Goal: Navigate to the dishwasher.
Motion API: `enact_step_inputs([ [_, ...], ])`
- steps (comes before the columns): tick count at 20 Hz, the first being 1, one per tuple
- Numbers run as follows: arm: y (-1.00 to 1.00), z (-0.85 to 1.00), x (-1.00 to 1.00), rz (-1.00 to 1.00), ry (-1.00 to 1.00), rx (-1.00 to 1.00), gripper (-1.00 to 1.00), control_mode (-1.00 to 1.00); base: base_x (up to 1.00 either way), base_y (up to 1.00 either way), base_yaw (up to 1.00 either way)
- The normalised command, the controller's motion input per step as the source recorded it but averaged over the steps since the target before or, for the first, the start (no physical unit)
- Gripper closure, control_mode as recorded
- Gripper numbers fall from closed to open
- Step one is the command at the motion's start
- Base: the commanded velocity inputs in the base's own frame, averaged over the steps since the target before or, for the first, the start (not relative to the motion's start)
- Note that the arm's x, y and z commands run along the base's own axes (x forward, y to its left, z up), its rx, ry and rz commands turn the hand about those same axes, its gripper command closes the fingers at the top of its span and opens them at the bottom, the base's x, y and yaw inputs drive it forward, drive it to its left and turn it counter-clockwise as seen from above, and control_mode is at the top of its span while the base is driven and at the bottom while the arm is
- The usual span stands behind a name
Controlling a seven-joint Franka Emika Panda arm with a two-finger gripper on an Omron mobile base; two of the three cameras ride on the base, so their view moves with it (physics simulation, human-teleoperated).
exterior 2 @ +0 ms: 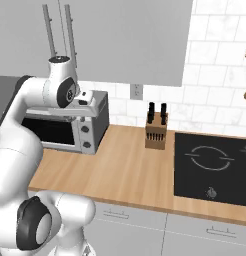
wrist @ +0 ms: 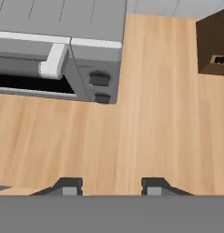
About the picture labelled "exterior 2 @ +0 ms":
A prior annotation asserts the wooden knife block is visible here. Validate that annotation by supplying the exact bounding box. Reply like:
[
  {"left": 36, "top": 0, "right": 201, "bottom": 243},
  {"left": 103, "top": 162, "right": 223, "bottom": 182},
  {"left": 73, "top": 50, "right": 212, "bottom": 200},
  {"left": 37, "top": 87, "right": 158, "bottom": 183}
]
[{"left": 144, "top": 111, "right": 169, "bottom": 150}]

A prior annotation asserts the grey drawer handle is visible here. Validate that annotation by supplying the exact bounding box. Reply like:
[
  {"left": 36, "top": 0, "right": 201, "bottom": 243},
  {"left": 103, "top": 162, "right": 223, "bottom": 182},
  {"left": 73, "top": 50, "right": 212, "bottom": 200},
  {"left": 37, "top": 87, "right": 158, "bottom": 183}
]
[
  {"left": 102, "top": 208, "right": 131, "bottom": 220},
  {"left": 206, "top": 226, "right": 238, "bottom": 239}
]

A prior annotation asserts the black handled knife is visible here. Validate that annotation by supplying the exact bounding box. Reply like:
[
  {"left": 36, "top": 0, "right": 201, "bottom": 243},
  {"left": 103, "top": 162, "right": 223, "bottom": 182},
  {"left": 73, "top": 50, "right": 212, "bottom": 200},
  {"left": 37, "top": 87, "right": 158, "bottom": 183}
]
[
  {"left": 147, "top": 101, "right": 156, "bottom": 126},
  {"left": 160, "top": 102, "right": 168, "bottom": 126}
]

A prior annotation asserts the grey wall cupboard door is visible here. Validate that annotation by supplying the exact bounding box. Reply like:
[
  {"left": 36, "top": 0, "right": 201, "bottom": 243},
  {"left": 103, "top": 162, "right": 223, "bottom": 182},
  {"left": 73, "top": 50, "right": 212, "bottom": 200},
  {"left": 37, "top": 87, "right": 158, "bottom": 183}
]
[
  {"left": 57, "top": 0, "right": 195, "bottom": 88},
  {"left": 0, "top": 0, "right": 68, "bottom": 78}
]

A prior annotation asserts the black microwave door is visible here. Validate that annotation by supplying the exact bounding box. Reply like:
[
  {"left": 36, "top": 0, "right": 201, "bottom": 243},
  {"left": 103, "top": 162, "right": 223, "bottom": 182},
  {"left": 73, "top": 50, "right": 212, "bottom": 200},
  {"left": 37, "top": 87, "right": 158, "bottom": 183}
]
[{"left": 20, "top": 116, "right": 79, "bottom": 150}]

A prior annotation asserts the grey drawer front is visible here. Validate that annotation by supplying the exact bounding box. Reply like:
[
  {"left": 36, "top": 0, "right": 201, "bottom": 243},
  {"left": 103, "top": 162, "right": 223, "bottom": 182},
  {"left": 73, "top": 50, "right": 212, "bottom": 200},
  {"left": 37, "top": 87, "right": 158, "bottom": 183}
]
[
  {"left": 165, "top": 213, "right": 246, "bottom": 250},
  {"left": 93, "top": 201, "right": 169, "bottom": 233}
]

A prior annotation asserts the grey microwave oven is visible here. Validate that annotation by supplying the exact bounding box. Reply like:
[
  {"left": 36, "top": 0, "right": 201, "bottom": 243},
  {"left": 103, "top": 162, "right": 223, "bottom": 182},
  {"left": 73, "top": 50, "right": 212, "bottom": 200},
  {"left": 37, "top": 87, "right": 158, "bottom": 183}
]
[{"left": 20, "top": 89, "right": 111, "bottom": 156}]

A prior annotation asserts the grey wall socket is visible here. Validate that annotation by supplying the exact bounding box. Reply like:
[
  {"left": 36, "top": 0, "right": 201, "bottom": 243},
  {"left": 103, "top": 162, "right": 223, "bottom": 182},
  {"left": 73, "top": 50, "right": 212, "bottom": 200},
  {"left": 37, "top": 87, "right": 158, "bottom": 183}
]
[{"left": 129, "top": 83, "right": 144, "bottom": 101}]

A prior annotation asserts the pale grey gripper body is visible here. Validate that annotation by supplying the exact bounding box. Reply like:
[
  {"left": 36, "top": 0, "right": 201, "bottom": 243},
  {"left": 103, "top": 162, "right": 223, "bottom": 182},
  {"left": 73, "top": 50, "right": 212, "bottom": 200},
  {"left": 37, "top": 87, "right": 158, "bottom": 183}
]
[{"left": 24, "top": 104, "right": 99, "bottom": 119}]

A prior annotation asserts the grey base cupboard door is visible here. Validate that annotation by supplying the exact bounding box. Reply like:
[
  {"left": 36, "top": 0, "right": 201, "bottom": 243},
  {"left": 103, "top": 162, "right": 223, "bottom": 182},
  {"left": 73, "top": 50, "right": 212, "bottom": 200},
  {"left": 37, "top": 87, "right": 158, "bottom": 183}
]
[
  {"left": 82, "top": 218, "right": 167, "bottom": 256},
  {"left": 161, "top": 231, "right": 246, "bottom": 256}
]

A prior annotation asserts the black hob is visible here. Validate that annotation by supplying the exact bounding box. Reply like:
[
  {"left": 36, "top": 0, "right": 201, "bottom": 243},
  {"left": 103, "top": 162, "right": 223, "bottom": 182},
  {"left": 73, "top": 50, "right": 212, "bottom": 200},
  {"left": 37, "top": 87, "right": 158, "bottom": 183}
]
[{"left": 173, "top": 131, "right": 246, "bottom": 208}]

